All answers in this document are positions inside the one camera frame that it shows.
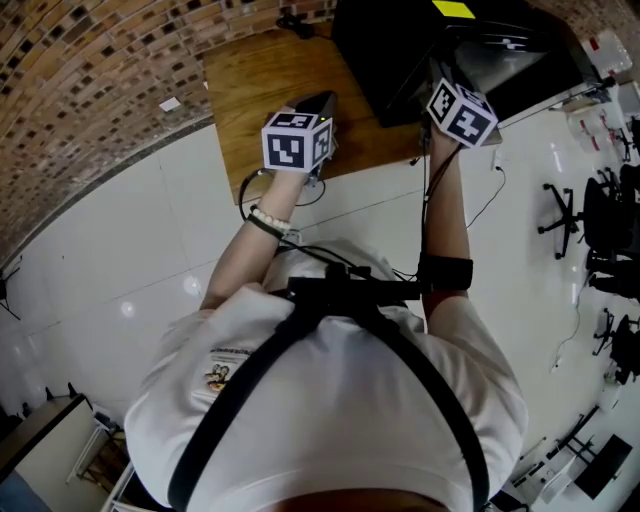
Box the yellow sticky note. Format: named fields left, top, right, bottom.
left=431, top=0, right=477, bottom=21

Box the thin green floor cable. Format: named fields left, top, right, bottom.
left=548, top=283, right=587, bottom=375

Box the brown cardboard box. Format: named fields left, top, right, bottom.
left=548, top=91, right=602, bottom=113

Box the black tripod stand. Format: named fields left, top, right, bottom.
left=0, top=253, right=25, bottom=322

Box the clear water jug red label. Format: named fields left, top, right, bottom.
left=566, top=111, right=622, bottom=152
left=581, top=28, right=635, bottom=77

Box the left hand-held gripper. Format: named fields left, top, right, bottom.
left=260, top=90, right=342, bottom=189

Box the white t-shirt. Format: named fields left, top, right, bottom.
left=123, top=236, right=531, bottom=512

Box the wooden table with metal legs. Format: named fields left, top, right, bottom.
left=201, top=23, right=504, bottom=207

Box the black mini fridge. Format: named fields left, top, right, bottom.
left=330, top=0, right=532, bottom=127

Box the black office chair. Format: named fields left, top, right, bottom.
left=591, top=306, right=640, bottom=387
left=536, top=171, right=640, bottom=262

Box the black wrist band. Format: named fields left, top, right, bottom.
left=245, top=213, right=285, bottom=241

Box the black coiled power cord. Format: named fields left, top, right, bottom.
left=275, top=8, right=317, bottom=41

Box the black cabinet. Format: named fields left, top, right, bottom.
left=493, top=8, right=602, bottom=129

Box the black fridge door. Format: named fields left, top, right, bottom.
left=378, top=21, right=557, bottom=130

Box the person's right forearm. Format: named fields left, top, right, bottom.
left=419, top=133, right=475, bottom=322

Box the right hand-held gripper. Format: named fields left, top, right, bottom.
left=424, top=76, right=502, bottom=150

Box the black floor power cable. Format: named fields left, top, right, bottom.
left=463, top=166, right=508, bottom=230

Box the person's left forearm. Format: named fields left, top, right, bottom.
left=199, top=168, right=312, bottom=312

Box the white bead bracelet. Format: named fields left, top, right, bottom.
left=248, top=203, right=293, bottom=233

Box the black chest harness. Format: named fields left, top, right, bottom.
left=166, top=263, right=492, bottom=512

